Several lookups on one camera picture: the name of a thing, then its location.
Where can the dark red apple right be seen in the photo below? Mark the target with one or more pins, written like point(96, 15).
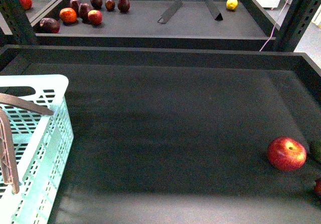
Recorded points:
point(123, 5)

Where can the dark red apple front left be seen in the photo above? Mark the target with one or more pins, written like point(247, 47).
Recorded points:
point(49, 25)

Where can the far black display tray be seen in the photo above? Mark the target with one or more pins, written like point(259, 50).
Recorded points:
point(248, 28)

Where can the dark red apple middle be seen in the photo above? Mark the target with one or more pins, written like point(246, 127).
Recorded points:
point(83, 11)

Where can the dark red apple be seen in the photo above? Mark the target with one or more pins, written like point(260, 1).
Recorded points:
point(96, 4)
point(75, 4)
point(83, 11)
point(123, 5)
point(49, 25)

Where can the red apple with yellow patch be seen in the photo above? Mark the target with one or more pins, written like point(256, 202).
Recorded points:
point(95, 17)

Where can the near black display tray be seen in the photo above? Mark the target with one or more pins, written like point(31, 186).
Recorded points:
point(180, 136)

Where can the dark red apple upper left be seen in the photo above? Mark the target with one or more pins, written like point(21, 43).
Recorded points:
point(75, 4)

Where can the left black shelf post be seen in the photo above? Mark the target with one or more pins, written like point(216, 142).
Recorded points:
point(18, 22)

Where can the orange red apple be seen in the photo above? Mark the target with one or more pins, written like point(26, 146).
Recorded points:
point(68, 15)

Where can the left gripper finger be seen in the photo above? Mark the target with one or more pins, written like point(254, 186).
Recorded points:
point(24, 104)
point(8, 159)

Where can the black perforated shelf post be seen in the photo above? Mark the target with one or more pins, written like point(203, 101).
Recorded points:
point(297, 20)

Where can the green avocado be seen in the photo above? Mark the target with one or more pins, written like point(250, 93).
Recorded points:
point(314, 148)

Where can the small dark red fruit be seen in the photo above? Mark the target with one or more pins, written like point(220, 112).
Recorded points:
point(110, 5)

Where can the light blue plastic basket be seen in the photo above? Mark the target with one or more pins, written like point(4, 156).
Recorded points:
point(42, 144)

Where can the yellow lemon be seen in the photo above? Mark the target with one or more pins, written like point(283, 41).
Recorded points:
point(231, 4)

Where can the black triangular divider bar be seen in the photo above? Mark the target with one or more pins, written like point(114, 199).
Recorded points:
point(215, 12)

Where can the red mango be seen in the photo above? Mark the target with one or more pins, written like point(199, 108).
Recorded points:
point(317, 187)

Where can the dark red apple top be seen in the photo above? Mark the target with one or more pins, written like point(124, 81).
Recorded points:
point(96, 4)

